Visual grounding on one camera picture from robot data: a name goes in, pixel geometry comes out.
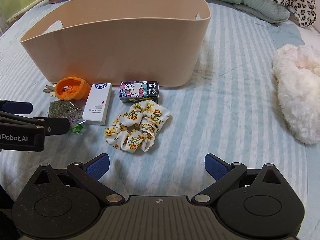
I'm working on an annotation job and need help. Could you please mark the dried herb sachet bag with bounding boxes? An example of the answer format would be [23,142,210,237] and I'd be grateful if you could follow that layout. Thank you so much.
[48,100,85,134]

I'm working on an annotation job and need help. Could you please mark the orange knitted pouch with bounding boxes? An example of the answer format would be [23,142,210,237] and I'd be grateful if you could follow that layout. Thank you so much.
[55,77,91,101]

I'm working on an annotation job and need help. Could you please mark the yellow floral white scrunchie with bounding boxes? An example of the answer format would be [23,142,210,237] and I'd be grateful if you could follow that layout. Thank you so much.
[104,100,170,153]

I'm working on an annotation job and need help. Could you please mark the Hello Kitty blind box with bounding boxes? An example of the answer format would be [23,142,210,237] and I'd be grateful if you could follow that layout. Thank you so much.
[118,81,159,103]

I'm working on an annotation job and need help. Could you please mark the small wooden sticks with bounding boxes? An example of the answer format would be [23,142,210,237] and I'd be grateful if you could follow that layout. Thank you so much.
[43,85,56,97]

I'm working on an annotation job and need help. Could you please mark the light blue striped bedsheet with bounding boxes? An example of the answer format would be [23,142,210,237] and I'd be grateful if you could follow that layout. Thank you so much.
[1,0,319,239]

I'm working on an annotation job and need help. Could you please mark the white rectangular box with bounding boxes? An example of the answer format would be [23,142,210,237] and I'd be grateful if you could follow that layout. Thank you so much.
[82,83,112,125]

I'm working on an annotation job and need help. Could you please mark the white fluffy plush toy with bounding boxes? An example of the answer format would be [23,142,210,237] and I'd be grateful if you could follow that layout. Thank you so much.
[272,44,319,145]

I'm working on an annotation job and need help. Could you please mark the beige plastic storage basket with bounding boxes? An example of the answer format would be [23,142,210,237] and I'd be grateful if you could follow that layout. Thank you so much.
[21,0,212,87]

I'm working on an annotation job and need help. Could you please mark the teal quilted duvet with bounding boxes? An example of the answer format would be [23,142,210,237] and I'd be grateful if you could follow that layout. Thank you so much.
[220,0,291,23]

